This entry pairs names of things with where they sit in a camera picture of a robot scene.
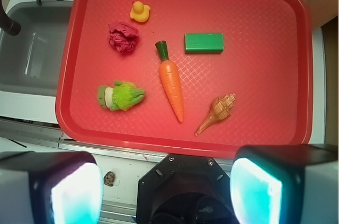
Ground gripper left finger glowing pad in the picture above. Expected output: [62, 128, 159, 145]
[1, 151, 103, 223]

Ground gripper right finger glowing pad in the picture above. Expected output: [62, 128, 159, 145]
[230, 144, 338, 223]

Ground green plush animal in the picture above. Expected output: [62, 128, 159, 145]
[97, 80, 146, 112]

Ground small brown pine cone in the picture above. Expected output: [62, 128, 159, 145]
[103, 171, 116, 187]

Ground brown spiral seashell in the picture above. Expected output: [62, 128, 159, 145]
[194, 93, 236, 137]

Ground grey sink basin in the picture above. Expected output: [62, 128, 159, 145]
[1, 1, 73, 96]

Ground red plastic tray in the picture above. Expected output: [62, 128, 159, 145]
[56, 0, 313, 158]

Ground orange toy carrot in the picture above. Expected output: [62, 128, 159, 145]
[155, 41, 184, 122]

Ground crumpled red paper ball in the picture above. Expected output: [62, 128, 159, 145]
[108, 22, 140, 53]

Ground green rectangular block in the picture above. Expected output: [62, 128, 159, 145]
[184, 33, 225, 54]

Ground yellow rubber duck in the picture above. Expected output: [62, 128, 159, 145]
[130, 1, 151, 23]

